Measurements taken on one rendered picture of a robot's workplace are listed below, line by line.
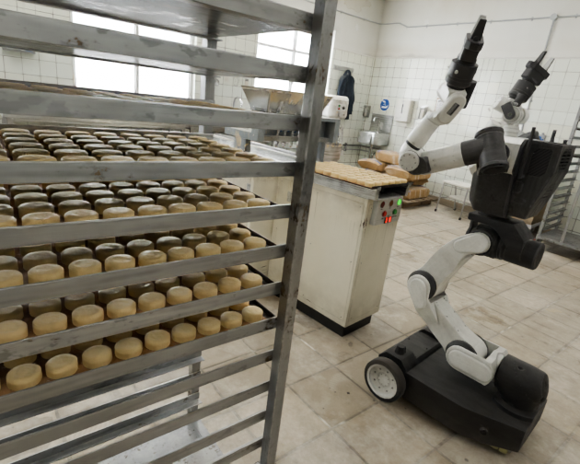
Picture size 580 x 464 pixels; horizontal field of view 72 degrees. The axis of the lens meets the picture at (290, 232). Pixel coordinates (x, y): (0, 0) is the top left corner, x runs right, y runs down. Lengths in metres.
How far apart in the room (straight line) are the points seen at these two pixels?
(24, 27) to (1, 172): 0.18
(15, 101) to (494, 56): 6.13
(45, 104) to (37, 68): 4.44
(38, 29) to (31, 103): 0.09
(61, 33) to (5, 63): 4.42
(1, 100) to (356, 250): 1.80
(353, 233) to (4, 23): 1.80
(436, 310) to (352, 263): 0.50
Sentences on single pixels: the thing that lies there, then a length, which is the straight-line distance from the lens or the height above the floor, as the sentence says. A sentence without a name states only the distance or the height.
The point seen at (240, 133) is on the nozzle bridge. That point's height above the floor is 1.04.
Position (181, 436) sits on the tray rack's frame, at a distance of 1.57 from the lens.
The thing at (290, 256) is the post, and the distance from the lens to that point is 0.86.
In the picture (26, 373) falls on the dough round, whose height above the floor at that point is 0.79.
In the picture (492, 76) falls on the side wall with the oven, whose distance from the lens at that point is 6.39.
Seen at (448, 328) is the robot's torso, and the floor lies 0.38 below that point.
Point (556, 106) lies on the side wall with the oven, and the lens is 6.02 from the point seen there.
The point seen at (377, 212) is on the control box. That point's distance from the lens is 2.11.
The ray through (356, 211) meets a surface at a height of 0.76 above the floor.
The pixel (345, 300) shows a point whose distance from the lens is 2.28.
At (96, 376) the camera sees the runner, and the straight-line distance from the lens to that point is 0.81.
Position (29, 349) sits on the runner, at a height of 0.87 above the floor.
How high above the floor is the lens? 1.28
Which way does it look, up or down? 18 degrees down
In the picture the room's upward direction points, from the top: 7 degrees clockwise
